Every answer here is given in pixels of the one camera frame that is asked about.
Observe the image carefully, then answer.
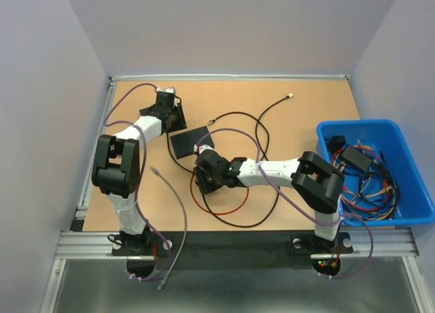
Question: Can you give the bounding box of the red ethernet cable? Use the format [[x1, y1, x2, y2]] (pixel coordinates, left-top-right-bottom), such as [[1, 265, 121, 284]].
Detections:
[[189, 173, 251, 215]]

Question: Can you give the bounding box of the black ethernet cable short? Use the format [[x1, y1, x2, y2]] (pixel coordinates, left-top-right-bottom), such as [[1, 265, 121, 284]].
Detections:
[[190, 131, 282, 231]]

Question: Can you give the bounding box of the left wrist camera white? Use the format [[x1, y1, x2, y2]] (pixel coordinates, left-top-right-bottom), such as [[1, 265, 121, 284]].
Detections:
[[163, 87, 176, 94]]

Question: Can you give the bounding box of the black power adapter in bin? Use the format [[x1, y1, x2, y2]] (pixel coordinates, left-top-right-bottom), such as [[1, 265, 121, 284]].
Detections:
[[341, 146, 372, 171]]

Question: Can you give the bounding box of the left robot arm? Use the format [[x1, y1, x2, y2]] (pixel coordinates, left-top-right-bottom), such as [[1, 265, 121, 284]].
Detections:
[[91, 88, 187, 255]]

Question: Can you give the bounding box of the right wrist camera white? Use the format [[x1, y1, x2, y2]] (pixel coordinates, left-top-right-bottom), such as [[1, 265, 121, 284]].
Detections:
[[194, 144, 213, 154]]

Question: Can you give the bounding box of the grey ethernet cable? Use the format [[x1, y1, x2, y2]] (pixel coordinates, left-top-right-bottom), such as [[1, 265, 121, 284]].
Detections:
[[150, 166, 188, 291]]

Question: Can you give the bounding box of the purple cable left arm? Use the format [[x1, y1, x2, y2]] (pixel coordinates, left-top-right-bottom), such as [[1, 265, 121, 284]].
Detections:
[[103, 83, 173, 282]]

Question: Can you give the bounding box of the black network switch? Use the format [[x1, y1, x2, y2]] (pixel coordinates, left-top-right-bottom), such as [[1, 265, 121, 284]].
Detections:
[[139, 104, 159, 118], [169, 126, 209, 159]]

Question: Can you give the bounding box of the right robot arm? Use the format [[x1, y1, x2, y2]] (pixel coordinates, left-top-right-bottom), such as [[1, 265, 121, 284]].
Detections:
[[194, 146, 345, 252]]

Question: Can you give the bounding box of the blue plastic bin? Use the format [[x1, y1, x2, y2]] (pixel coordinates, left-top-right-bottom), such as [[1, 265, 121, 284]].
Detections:
[[316, 119, 434, 228]]

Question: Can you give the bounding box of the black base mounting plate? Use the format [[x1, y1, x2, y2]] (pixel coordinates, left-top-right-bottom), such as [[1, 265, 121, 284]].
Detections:
[[107, 231, 353, 275]]

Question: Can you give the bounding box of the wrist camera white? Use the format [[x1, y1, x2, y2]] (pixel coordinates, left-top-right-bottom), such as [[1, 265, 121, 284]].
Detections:
[[163, 87, 176, 94], [194, 144, 213, 154]]

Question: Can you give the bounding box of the aluminium front rail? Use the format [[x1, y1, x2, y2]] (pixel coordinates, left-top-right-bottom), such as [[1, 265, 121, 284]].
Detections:
[[54, 229, 419, 260]]

